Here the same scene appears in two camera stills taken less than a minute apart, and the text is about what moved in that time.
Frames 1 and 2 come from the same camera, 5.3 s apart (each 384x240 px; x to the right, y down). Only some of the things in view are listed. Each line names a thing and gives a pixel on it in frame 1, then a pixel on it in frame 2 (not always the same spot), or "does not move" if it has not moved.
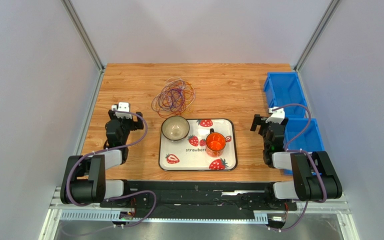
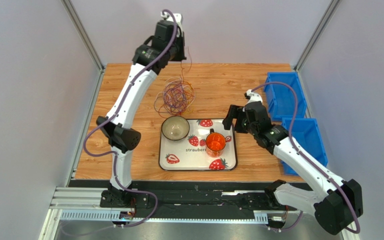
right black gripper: (265, 123) -> (237, 116)
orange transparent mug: (215, 142) does not move
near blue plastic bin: (311, 140) does not move
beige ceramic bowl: (175, 128) does not move
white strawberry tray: (190, 154) does not move
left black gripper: (135, 125) -> (181, 56)
